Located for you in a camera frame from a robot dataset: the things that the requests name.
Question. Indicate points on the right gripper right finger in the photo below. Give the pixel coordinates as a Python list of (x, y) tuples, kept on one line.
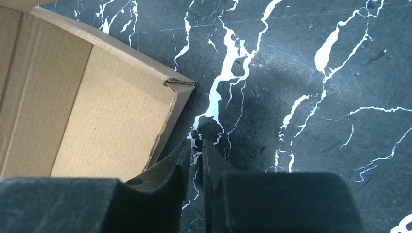
[(257, 202)]

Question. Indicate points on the brown cardboard box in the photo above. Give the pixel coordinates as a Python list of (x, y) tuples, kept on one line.
[(76, 102)]

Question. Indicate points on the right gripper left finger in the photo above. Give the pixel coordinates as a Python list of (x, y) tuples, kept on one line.
[(151, 202)]

